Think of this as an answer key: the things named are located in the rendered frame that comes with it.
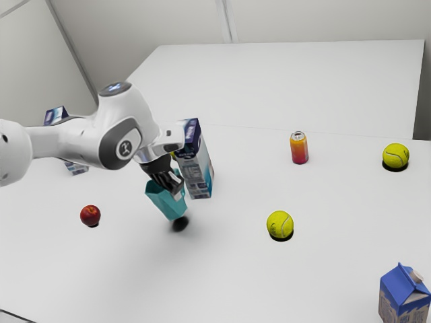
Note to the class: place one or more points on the red apple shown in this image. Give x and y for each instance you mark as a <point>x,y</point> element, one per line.
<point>90,215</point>

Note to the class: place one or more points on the teal faceted mug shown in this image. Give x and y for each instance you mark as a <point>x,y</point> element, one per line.
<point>167,205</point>

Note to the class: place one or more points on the orange pink drink can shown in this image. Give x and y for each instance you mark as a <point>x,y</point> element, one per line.
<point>299,148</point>

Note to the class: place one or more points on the small white blue carton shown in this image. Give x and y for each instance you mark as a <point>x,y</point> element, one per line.
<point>55,115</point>

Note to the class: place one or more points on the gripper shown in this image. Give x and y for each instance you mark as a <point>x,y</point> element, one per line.
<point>161,171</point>

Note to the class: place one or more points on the blue gable-top carton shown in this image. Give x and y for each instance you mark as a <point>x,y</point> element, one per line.
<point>402,296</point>

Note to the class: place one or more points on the tall white blue carton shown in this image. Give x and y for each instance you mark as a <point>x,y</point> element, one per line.
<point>197,168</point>

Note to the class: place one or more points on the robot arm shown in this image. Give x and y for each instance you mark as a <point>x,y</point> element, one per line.
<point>67,141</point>

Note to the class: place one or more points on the yellow tennis ball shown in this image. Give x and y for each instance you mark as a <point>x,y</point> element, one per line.
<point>279,224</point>
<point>395,155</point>
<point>173,156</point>

